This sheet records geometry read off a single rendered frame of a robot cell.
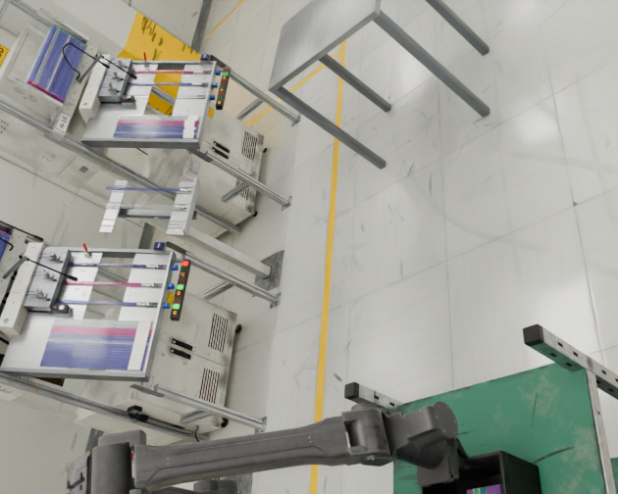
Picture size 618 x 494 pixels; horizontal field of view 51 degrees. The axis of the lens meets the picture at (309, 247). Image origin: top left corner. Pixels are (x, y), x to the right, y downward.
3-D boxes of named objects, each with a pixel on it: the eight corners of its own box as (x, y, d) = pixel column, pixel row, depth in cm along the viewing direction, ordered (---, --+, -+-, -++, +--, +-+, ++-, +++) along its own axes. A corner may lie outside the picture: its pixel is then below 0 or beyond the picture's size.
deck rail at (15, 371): (149, 378, 303) (145, 372, 298) (148, 382, 302) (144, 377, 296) (5, 371, 309) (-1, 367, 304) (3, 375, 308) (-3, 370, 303)
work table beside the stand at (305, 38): (489, 114, 305) (374, 11, 262) (380, 170, 353) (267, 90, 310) (489, 46, 327) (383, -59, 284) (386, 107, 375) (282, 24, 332)
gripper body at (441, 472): (451, 419, 109) (423, 409, 105) (456, 482, 104) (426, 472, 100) (422, 428, 113) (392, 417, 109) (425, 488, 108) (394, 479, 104)
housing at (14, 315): (54, 257, 346) (43, 242, 334) (25, 340, 319) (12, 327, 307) (39, 256, 347) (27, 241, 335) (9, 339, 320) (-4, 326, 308)
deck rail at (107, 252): (176, 256, 340) (174, 250, 335) (176, 259, 339) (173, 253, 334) (47, 252, 347) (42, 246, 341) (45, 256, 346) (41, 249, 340)
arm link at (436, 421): (345, 409, 101) (356, 466, 96) (400, 381, 95) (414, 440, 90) (394, 417, 109) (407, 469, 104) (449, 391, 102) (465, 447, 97)
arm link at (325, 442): (103, 445, 100) (102, 519, 94) (93, 433, 95) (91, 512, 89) (376, 406, 104) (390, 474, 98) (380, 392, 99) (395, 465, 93)
